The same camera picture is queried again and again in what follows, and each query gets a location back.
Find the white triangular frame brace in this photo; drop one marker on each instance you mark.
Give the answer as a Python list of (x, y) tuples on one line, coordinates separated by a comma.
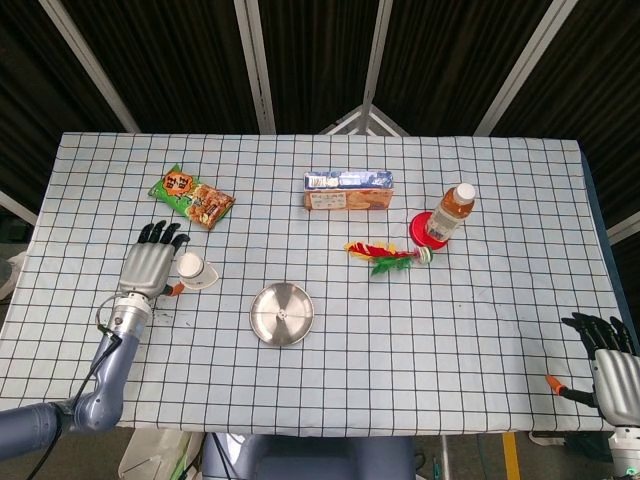
[(352, 120)]

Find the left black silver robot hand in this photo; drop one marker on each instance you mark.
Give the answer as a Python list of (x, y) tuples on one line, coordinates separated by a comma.
[(145, 267)]

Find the colourful feather shuttlecock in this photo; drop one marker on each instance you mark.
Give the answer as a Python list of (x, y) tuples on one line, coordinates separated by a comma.
[(385, 255)]

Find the white paper cup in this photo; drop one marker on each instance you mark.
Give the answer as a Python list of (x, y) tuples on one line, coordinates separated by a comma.
[(195, 272)]

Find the white metal frame post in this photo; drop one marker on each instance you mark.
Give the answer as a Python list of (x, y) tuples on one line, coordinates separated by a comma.
[(376, 60), (255, 65), (90, 65), (522, 65)]

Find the red round lid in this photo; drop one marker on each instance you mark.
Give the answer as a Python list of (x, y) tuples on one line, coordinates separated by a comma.
[(417, 227)]

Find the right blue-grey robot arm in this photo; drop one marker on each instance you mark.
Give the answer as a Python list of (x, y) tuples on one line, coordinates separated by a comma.
[(627, 455)]

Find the silver metal plate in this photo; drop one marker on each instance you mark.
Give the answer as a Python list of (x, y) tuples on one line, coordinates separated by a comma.
[(295, 325)]

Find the white metal frame bar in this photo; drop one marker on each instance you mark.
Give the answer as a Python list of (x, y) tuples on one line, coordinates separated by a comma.
[(625, 227), (17, 206)]

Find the tea bottle with white cap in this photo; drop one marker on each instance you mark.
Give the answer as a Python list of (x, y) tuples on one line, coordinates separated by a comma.
[(450, 212)]

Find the light blue checked tablecloth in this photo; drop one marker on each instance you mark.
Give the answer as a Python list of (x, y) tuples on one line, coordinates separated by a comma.
[(400, 350)]

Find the grey metal table leg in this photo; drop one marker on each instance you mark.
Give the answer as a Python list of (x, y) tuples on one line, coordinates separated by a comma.
[(446, 457)]

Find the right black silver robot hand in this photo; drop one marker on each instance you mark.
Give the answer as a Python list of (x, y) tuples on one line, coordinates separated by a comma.
[(617, 380)]

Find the green snack bag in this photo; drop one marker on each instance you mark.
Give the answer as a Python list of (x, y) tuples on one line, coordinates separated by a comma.
[(192, 197)]

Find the orange cookie box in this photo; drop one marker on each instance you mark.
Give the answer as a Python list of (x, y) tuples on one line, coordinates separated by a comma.
[(350, 192)]

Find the blue-grey robot torso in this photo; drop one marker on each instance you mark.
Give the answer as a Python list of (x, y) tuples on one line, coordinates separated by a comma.
[(310, 457)]

